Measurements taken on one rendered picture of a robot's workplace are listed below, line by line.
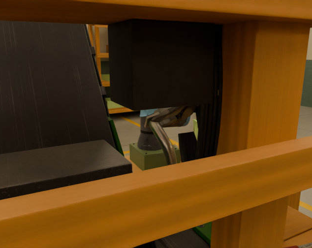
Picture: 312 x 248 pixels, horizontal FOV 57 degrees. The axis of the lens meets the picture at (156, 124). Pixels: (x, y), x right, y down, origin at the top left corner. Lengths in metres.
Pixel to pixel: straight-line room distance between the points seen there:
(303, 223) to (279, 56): 0.71
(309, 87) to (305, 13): 8.24
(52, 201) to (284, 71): 0.45
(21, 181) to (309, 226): 0.92
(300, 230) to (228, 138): 0.59
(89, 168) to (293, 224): 0.78
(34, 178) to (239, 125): 0.38
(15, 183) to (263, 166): 0.41
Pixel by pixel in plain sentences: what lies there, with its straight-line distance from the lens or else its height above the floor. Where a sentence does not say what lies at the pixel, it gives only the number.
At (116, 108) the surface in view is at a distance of 6.32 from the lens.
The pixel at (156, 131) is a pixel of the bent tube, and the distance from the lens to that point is 0.79.
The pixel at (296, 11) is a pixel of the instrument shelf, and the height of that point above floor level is 1.51.
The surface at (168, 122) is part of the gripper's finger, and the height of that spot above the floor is 1.25.
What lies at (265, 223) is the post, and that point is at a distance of 0.68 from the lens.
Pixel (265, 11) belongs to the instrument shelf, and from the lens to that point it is 0.49.
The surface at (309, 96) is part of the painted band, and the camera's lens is 8.79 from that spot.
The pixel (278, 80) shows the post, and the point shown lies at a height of 1.40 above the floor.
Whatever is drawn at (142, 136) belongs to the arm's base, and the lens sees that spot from 1.53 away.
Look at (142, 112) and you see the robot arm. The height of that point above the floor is 1.14.
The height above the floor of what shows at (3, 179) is 1.24.
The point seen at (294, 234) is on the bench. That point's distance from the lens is 1.08.
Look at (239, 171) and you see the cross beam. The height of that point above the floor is 1.26.
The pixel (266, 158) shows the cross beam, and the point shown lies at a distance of 0.53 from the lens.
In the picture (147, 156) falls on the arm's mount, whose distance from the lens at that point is 1.46.
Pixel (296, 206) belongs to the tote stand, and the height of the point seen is 0.54.
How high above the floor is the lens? 1.45
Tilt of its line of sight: 14 degrees down
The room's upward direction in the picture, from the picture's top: straight up
